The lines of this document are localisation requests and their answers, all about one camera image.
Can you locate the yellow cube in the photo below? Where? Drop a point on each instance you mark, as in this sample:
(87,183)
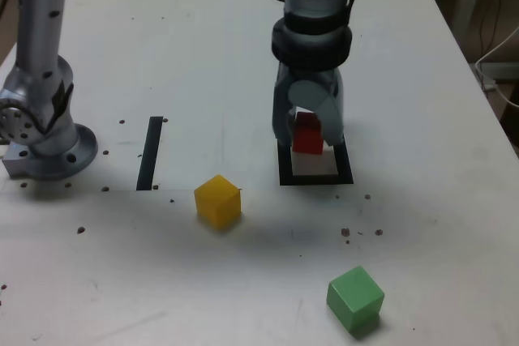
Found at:
(217,204)

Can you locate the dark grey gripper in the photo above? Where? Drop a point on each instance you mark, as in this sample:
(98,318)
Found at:
(312,75)

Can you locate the black tape strip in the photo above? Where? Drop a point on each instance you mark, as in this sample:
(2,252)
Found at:
(149,155)

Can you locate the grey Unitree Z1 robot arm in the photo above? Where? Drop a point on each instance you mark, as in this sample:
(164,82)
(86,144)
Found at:
(40,38)

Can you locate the grey metal frame post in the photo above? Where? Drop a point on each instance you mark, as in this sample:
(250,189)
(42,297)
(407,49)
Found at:
(466,5)

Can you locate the green cube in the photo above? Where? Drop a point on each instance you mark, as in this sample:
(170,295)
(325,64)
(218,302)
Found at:
(353,297)

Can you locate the black tape square outline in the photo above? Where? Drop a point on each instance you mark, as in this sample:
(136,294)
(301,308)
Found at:
(316,180)

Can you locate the red cube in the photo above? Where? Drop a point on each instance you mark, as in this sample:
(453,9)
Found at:
(306,139)

